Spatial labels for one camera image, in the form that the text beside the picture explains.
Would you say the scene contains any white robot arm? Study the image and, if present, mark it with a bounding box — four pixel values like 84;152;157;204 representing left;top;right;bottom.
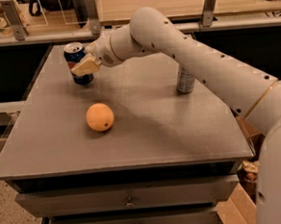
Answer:
71;8;281;224

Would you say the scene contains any orange fruit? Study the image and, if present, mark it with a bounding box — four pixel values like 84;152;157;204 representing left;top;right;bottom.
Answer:
86;103;115;132

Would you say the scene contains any grey drawer cabinet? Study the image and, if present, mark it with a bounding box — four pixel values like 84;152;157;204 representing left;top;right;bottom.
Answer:
0;46;252;223

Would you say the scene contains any drawer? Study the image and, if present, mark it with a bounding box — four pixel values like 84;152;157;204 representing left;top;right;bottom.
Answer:
51;207;217;224
15;175;238;217

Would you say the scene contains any lower drawer front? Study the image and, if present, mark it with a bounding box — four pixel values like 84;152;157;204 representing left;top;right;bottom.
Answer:
51;207;217;224

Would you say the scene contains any metal bracket post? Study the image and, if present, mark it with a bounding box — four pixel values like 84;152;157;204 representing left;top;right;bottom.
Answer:
200;0;217;28
0;0;27;41
85;0;101;36

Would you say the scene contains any left metal bracket post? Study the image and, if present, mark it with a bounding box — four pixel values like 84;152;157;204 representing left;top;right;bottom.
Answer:
0;0;27;41

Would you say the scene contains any snack bag in box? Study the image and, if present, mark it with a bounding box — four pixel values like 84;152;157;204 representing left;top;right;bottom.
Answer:
238;161;259;202

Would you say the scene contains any right metal bracket post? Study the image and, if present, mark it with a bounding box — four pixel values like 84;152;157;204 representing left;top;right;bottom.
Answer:
200;0;217;28

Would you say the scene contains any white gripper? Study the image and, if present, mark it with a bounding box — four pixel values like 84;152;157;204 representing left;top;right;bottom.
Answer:
71;31;123;77

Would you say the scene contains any cardboard box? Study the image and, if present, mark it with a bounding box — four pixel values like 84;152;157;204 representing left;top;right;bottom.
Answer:
217;116;264;224

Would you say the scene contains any middle metal bracket post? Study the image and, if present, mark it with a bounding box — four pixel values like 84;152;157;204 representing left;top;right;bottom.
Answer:
85;0;101;36

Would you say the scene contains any upper drawer front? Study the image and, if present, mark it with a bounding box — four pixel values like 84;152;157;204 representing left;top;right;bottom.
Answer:
15;175;238;217

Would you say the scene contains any silver drink can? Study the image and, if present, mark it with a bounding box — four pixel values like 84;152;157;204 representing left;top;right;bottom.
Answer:
176;65;195;93

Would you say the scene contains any black bag on shelf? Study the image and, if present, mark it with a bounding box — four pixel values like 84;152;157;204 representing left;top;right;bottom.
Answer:
28;0;73;17

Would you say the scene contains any blue pepsi can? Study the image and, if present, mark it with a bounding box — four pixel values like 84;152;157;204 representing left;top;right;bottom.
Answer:
64;42;93;86

